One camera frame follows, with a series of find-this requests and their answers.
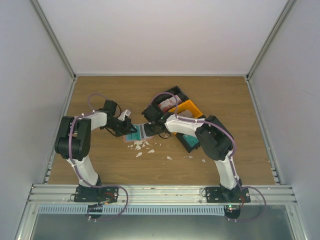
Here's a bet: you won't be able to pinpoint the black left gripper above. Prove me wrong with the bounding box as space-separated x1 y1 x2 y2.
106 117 138 137

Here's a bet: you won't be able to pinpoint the teal credit card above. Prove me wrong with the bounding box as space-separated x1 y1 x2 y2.
124 124 142 142

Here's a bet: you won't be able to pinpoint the pink card holder wallet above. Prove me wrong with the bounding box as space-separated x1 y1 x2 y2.
123 123 153 143

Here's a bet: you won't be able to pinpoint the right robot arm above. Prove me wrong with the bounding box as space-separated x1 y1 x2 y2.
141 105 242 203

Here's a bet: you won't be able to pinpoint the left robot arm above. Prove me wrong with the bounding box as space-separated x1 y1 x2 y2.
54 100 137 202

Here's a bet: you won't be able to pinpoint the black bin red cards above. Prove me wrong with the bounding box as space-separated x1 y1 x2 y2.
151 85 189 113

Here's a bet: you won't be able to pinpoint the red white card stack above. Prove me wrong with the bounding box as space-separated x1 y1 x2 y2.
158 95 182 112

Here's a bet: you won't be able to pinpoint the teal card stack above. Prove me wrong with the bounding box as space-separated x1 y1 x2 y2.
182 134 199 148

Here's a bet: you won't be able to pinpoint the black bin teal cards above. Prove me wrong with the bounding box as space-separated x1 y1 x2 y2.
175 133 200 153

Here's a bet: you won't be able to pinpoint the white debris pile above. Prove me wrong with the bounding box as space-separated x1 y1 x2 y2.
127 140 155 158

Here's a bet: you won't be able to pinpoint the yellow bin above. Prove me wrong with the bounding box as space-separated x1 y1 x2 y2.
168 99 204 137

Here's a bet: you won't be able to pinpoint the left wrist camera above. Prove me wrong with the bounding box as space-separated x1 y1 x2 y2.
117 109 131 122

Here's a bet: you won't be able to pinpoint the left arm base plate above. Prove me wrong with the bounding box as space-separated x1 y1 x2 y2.
69 185 119 204

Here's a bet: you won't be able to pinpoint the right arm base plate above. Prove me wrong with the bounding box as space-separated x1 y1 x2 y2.
203 186 251 203

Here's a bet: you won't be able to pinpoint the grey cable duct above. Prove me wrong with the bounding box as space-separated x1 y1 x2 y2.
38 204 225 216

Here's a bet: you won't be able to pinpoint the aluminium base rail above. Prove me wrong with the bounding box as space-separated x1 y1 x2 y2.
27 184 297 206

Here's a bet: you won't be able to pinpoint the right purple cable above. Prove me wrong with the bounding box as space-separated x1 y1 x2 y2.
149 91 268 222

